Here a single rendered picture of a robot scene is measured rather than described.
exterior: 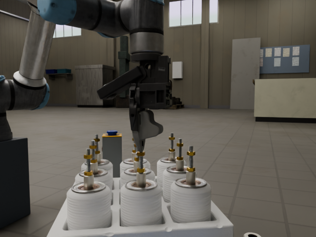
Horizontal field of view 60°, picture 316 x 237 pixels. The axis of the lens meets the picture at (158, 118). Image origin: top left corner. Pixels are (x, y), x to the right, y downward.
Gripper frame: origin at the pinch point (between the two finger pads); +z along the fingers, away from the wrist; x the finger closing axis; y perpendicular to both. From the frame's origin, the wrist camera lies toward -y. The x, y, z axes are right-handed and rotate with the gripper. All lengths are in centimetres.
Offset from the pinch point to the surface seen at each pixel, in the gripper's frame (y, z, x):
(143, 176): 1.4, 7.0, -0.8
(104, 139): -22.5, 4.3, 30.9
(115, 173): -19.0, 16.8, 32.3
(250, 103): 114, 14, 994
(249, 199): 31, 35, 66
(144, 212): 2.7, 13.8, -4.3
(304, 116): 157, 24, 462
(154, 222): 4.5, 16.7, -2.8
